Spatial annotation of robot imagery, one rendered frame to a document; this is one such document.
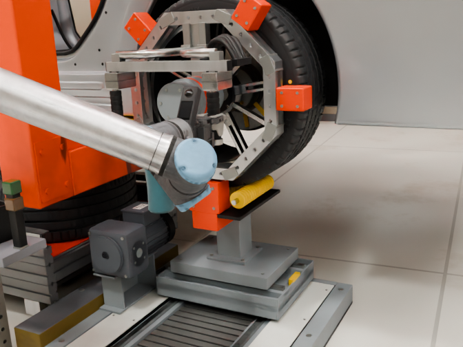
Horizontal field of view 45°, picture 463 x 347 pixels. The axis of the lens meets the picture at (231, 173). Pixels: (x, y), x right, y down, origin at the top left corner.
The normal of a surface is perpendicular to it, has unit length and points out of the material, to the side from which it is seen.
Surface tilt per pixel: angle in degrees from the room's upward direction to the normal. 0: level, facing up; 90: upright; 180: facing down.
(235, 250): 90
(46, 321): 0
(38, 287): 90
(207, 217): 90
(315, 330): 0
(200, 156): 61
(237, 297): 90
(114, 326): 0
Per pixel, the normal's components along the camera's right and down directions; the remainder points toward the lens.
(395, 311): -0.04, -0.97
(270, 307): -0.46, 0.25
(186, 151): 0.32, -0.27
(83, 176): 0.88, 0.08
